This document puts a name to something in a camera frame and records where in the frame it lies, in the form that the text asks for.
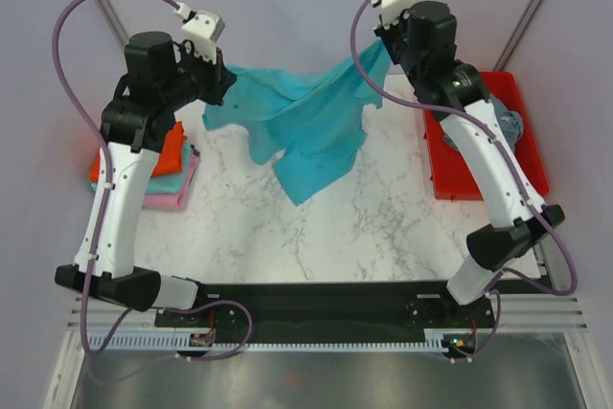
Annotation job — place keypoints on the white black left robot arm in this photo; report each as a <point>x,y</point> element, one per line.
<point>161,77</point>

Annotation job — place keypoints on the folded red t shirt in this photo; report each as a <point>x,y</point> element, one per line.
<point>169,161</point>

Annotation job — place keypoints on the red plastic bin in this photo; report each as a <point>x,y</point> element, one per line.
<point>459,177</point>

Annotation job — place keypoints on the grey slotted cable duct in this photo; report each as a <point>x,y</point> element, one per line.
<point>263,339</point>

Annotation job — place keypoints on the folded pink t shirt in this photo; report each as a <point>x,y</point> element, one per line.
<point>174,201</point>

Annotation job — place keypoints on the teal t shirt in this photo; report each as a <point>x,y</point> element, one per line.
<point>308,125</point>
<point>172,179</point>

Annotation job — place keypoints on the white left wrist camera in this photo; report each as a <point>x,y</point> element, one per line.
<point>203,29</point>

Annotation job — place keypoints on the grey t shirt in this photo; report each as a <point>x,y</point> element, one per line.
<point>507,129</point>

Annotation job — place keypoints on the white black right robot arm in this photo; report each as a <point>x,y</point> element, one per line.
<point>420,38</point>

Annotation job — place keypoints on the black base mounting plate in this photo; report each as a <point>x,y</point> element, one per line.
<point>330,314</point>

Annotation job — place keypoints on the folded teal t shirt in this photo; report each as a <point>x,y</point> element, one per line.
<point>172,179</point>

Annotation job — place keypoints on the aluminium frame rail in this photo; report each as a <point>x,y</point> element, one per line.
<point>418,305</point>

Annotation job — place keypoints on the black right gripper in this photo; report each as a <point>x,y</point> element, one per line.
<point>388,33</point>

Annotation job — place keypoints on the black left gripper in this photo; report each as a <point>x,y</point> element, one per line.
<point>221,79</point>

